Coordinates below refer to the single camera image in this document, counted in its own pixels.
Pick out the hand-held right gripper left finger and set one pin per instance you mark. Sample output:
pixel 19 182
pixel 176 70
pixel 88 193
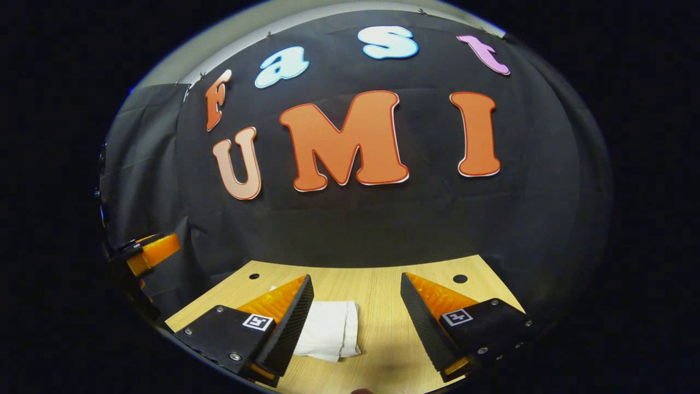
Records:
pixel 292 328

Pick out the white jeans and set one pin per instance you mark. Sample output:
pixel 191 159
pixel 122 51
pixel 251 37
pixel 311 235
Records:
pixel 331 328

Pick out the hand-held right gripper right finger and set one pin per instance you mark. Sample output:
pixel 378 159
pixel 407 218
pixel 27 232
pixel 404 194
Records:
pixel 424 328

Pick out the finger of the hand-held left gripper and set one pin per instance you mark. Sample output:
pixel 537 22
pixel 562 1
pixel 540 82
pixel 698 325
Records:
pixel 156 253

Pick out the black backdrop cloth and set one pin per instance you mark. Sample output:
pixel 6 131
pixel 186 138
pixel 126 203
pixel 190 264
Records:
pixel 383 230

